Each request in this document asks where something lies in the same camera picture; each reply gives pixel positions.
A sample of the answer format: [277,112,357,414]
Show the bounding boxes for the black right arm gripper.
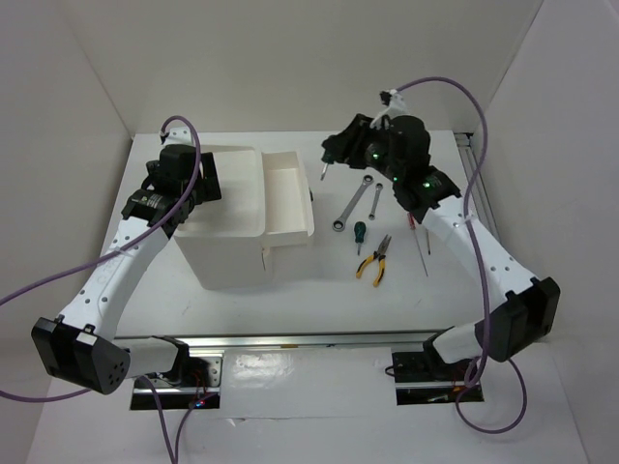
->
[321,113,402,182]

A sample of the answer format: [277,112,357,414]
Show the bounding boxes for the green stubby screwdriver plain cap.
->
[320,135,339,181]

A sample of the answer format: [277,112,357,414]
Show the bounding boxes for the green stubby screwdriver orange cap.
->
[353,221,367,255]

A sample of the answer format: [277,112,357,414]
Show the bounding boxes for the white top drawer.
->
[262,151,315,247]

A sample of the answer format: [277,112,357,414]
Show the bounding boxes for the white drawer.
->
[262,247,273,274]
[262,151,315,247]

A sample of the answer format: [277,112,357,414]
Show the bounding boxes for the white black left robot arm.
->
[31,115,221,395]

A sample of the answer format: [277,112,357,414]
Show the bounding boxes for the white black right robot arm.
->
[363,116,560,379]

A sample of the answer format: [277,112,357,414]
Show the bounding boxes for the small silver ratchet wrench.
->
[368,183,383,220]

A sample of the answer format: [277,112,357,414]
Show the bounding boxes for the large silver ratchet wrench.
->
[332,175,374,232]

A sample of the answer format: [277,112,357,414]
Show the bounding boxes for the white drawer cabinet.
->
[174,145,272,290]

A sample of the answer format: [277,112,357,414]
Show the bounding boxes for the yellow black needle-nose pliers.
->
[355,234,392,288]

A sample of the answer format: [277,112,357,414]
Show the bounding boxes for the white middle drawer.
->
[262,247,273,274]

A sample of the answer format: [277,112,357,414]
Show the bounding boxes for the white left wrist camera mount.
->
[159,127,193,146]

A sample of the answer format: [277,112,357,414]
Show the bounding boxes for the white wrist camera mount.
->
[370,89,409,129]
[159,127,193,146]

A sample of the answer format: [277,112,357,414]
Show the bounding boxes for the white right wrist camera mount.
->
[370,89,409,129]

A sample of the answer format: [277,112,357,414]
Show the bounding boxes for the red handle long screwdriver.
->
[407,213,429,277]

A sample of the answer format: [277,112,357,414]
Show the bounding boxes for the aluminium front rail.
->
[115,329,431,353]

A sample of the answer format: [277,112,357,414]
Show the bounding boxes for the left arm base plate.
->
[129,347,223,412]

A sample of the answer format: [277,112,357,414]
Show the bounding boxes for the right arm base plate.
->
[384,352,484,406]

